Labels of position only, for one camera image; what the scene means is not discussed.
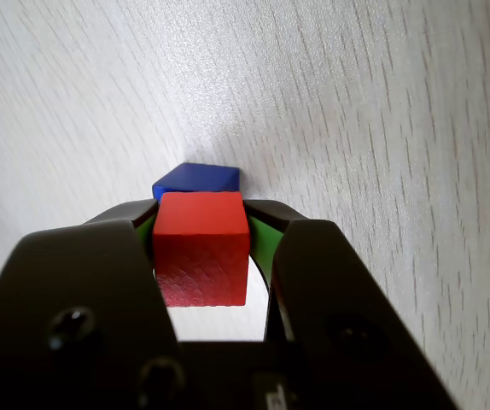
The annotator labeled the blue cube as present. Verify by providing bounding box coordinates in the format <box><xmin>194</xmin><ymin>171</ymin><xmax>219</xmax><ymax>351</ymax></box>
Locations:
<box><xmin>152</xmin><ymin>162</ymin><xmax>241</xmax><ymax>202</ymax></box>

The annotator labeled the red cube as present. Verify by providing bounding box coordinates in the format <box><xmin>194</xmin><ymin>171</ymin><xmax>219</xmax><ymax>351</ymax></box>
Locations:
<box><xmin>152</xmin><ymin>191</ymin><xmax>251</xmax><ymax>308</ymax></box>

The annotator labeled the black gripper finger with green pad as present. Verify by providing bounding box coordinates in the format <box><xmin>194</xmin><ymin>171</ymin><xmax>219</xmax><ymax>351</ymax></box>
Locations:
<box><xmin>243</xmin><ymin>198</ymin><xmax>462</xmax><ymax>410</ymax></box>
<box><xmin>0</xmin><ymin>197</ymin><xmax>185</xmax><ymax>410</ymax></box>

